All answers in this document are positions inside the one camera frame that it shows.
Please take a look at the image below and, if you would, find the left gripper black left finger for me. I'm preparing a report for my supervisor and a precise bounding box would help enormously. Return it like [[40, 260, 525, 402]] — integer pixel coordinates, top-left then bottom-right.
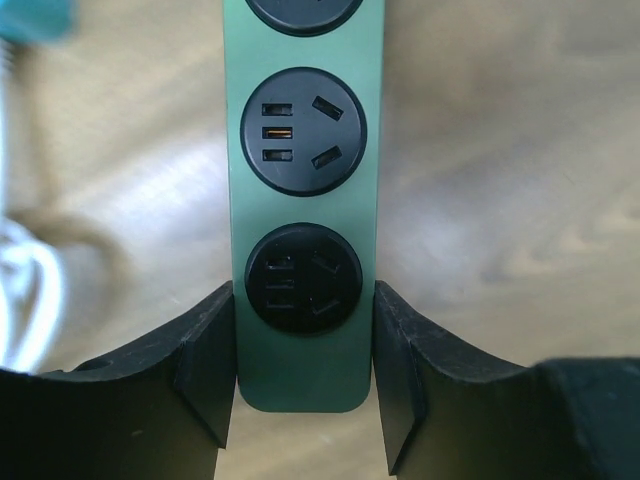
[[1, 284, 236, 479]]

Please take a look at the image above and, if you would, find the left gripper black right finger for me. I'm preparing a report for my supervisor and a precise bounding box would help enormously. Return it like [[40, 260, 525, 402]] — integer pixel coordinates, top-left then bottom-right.
[[373, 282, 639, 479]]

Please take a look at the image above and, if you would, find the green power strip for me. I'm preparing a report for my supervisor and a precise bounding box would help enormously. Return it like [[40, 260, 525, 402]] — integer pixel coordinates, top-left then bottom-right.
[[223, 1, 385, 413]]

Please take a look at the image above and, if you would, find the blue usb socket strip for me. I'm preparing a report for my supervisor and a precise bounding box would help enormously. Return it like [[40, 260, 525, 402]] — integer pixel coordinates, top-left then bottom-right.
[[1, 0, 75, 44]]

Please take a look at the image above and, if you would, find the white cord of blue strip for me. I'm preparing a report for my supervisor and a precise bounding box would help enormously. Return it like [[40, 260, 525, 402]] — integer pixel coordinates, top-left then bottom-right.
[[0, 39, 69, 374]]

